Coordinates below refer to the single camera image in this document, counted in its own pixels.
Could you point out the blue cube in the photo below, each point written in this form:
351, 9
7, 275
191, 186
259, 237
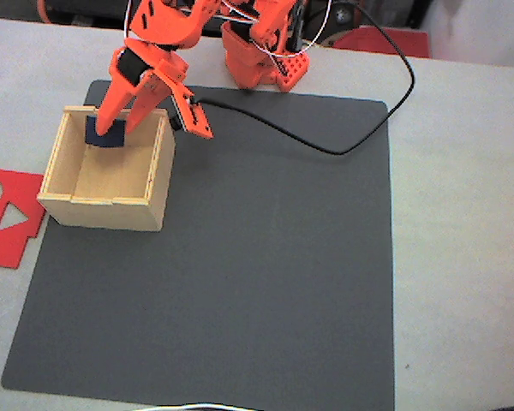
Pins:
111, 139

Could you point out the wooden box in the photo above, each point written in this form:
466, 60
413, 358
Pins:
111, 210

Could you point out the red sheet with cut-outs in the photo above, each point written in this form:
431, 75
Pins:
8, 248

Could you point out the dark grey mat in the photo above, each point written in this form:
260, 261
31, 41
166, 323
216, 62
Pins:
261, 257

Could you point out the red flat object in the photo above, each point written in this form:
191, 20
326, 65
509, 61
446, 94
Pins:
381, 43

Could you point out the orange gripper camera mount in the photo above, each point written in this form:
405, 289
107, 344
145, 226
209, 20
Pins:
193, 115

